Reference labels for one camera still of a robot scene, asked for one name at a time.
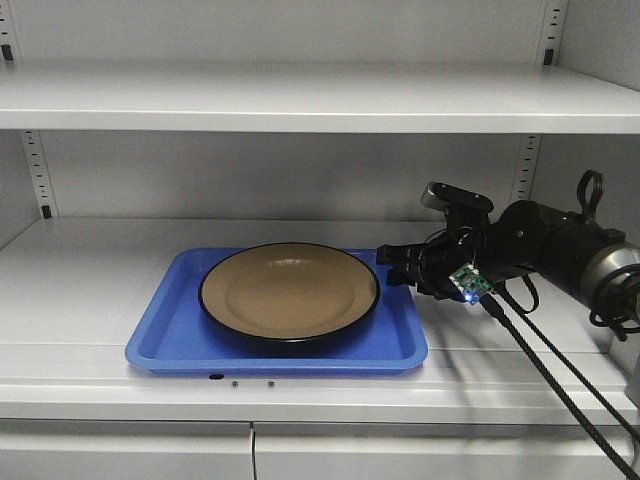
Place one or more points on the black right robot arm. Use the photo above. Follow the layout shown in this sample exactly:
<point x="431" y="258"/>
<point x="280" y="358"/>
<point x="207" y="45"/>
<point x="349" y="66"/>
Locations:
<point x="595" y="266"/>

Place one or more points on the blue plastic tray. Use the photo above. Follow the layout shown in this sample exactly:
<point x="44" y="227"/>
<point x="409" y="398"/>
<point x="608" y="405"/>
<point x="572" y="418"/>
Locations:
<point x="175" y="336"/>

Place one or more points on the grey metal shelf cabinet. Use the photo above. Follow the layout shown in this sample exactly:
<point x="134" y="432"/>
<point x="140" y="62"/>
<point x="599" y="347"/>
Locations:
<point x="134" y="130"/>

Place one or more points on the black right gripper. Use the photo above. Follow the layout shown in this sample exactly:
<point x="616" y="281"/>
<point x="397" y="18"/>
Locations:
<point x="456" y="245"/>

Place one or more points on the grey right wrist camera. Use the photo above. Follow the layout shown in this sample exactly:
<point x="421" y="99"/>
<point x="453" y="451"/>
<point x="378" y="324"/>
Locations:
<point x="439" y="196"/>

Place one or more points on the beige plate with black rim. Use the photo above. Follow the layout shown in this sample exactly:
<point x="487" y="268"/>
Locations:
<point x="289" y="291"/>

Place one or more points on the green right circuit board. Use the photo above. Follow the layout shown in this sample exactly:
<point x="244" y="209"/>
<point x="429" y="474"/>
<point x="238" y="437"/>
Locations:
<point x="471" y="284"/>

